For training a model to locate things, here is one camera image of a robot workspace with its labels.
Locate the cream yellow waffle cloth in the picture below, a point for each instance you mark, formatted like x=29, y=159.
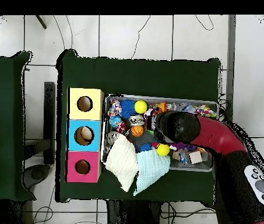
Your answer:
x=121, y=161

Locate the mint green waffle cloth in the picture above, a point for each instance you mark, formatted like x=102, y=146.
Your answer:
x=150, y=168

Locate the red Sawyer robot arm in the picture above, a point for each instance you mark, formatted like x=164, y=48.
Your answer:
x=215, y=135

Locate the clear mesh bin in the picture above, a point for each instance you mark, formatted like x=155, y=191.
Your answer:
x=104, y=140

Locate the wooden box with three holes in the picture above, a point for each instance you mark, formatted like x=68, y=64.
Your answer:
x=94, y=126

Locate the small orange basketball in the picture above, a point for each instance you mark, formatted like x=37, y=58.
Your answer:
x=137, y=131

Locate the blue spiky rubber ball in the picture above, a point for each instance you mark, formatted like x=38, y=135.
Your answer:
x=128, y=108
x=145, y=147

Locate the yellow smiley ball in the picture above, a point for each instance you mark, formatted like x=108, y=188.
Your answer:
x=163, y=150

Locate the dark green tablecloth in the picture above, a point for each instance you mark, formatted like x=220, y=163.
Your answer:
x=141, y=74

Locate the green covered side table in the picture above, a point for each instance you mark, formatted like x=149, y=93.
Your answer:
x=1, y=126

